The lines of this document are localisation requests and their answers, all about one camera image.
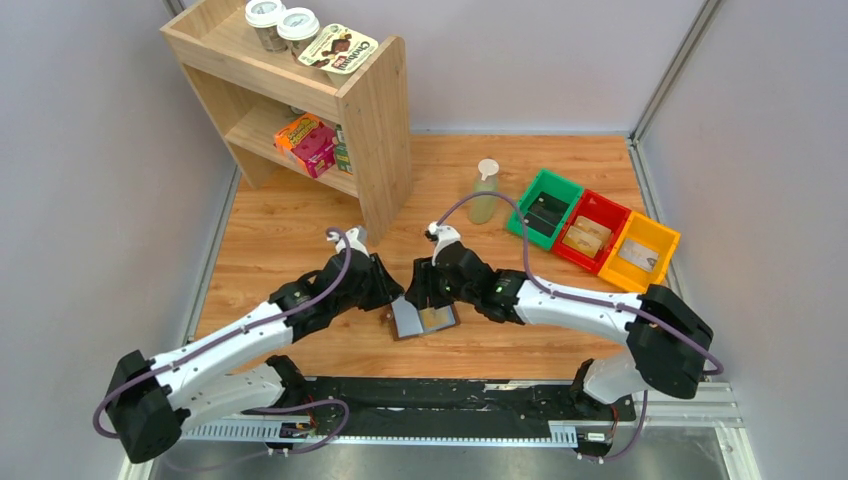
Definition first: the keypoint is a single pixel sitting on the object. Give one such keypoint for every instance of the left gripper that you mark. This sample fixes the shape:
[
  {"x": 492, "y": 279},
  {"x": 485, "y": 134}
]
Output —
[{"x": 383, "y": 283}]

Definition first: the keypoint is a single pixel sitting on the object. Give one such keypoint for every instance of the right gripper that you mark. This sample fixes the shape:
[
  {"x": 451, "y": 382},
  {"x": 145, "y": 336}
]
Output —
[{"x": 423, "y": 283}]

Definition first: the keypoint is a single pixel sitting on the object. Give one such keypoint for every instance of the yellow credit card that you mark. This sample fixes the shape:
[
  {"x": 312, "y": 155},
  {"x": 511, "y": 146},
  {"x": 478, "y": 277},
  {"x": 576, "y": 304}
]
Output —
[
  {"x": 435, "y": 319},
  {"x": 583, "y": 242}
]

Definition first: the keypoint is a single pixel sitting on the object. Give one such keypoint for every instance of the brown leather card holder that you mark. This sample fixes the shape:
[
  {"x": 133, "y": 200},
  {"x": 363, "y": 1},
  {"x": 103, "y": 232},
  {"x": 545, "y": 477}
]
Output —
[{"x": 405, "y": 321}]

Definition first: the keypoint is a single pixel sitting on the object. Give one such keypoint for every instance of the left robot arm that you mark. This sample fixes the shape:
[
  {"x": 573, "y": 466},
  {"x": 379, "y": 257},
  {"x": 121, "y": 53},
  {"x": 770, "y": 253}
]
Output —
[{"x": 151, "y": 402}]

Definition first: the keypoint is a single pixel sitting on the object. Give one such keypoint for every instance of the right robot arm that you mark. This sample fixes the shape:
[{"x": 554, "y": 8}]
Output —
[{"x": 666, "y": 341}]

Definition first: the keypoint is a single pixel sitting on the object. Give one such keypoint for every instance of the black card in green bin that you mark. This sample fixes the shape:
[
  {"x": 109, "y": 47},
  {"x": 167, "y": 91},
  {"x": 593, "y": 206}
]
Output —
[{"x": 545, "y": 213}]

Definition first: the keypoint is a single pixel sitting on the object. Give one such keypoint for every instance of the gold card in red bin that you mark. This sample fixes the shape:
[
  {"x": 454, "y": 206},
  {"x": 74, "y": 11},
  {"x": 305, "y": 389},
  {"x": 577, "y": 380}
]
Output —
[{"x": 593, "y": 228}]

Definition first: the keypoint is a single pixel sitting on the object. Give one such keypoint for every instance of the silver card in yellow bin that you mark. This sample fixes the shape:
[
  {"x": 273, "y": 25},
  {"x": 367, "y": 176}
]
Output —
[{"x": 639, "y": 255}]

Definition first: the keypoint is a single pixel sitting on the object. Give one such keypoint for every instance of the green soap bottle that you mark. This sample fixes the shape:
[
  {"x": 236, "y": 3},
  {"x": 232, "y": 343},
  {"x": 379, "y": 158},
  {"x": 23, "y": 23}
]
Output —
[{"x": 482, "y": 207}]

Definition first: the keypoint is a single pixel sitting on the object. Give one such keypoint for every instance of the green box on shelf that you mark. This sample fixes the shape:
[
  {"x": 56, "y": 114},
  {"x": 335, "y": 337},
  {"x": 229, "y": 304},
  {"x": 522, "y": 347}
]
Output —
[{"x": 341, "y": 154}]

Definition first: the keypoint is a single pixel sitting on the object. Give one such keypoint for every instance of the pink snack box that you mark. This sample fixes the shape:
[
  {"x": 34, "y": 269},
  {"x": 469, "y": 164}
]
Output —
[{"x": 324, "y": 160}]

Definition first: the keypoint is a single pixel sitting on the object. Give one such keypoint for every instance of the green plastic bin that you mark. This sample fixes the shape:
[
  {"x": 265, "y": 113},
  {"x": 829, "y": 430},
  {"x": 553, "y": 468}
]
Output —
[{"x": 555, "y": 185}]

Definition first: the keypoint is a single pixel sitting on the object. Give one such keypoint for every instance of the orange snack box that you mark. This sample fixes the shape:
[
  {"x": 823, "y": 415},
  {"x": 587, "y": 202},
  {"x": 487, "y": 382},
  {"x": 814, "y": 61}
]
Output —
[{"x": 302, "y": 138}]

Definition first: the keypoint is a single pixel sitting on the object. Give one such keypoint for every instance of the red plastic bin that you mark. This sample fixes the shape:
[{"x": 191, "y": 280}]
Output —
[{"x": 604, "y": 211}]

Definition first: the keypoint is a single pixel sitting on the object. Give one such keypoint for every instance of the yellow plastic bin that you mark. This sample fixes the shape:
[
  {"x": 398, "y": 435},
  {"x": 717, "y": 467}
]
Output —
[{"x": 656, "y": 236}]

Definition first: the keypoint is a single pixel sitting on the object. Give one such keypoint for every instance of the wooden shelf unit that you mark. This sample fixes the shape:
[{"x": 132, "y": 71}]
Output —
[{"x": 249, "y": 94}]

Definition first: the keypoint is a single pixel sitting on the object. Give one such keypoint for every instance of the Chobani yogurt package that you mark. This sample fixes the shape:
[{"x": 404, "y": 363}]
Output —
[{"x": 338, "y": 50}]

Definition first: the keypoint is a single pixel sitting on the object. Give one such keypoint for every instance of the white lidded cup right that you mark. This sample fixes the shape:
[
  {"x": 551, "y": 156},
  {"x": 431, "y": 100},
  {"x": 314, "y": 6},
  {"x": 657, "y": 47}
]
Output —
[{"x": 298, "y": 27}]

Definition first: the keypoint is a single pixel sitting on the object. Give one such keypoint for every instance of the white lidded cup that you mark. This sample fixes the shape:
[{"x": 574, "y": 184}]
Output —
[
  {"x": 263, "y": 16},
  {"x": 298, "y": 27}
]

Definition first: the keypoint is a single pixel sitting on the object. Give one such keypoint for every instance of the white lidded cup left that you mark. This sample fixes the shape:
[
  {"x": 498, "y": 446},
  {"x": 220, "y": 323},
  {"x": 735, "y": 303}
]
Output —
[{"x": 263, "y": 16}]

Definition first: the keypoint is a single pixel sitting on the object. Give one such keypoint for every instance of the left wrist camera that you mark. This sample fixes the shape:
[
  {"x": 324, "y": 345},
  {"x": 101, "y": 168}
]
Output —
[{"x": 354, "y": 238}]

